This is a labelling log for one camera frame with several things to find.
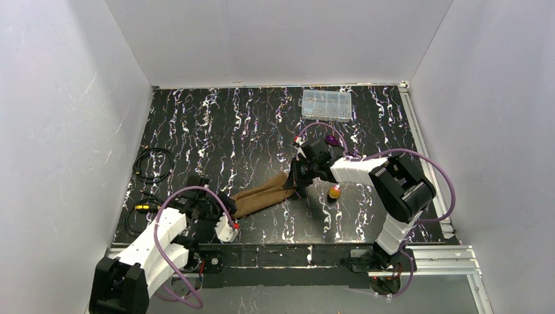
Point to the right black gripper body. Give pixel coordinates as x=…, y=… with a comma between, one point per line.
x=301, y=169

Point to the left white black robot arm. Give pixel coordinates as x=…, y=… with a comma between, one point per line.
x=126, y=282

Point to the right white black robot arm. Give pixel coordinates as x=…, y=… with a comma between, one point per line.
x=401, y=186

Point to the purple spoon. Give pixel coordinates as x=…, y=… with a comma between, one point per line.
x=332, y=140

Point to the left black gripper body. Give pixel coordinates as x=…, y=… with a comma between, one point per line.
x=223, y=207

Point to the black coiled cable yellow plug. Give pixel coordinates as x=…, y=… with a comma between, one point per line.
x=151, y=203

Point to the brown burlap napkin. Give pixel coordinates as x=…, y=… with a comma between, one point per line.
x=268, y=194

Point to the clear plastic organizer box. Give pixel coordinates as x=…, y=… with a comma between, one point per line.
x=327, y=106

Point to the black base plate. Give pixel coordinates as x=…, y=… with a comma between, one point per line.
x=241, y=265

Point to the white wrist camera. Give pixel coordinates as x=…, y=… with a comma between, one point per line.
x=226, y=230
x=298, y=143

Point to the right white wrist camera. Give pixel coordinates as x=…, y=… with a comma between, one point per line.
x=298, y=143

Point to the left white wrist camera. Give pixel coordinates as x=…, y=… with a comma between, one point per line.
x=226, y=230

